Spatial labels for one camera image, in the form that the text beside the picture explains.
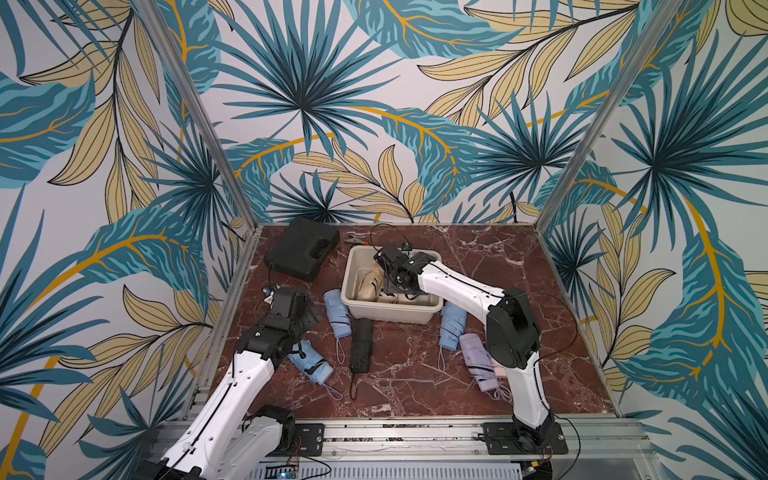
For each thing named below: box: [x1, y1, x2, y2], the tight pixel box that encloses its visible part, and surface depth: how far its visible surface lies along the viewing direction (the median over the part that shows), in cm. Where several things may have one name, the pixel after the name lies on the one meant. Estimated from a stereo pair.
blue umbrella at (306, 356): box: [287, 340, 335, 385], surface depth 83 cm
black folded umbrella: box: [350, 318, 373, 373], surface depth 89 cm
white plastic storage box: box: [341, 245, 443, 325], surface depth 94 cm
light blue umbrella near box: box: [324, 289, 353, 338], surface depth 94 cm
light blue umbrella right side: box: [440, 301, 467, 351], surface depth 91 cm
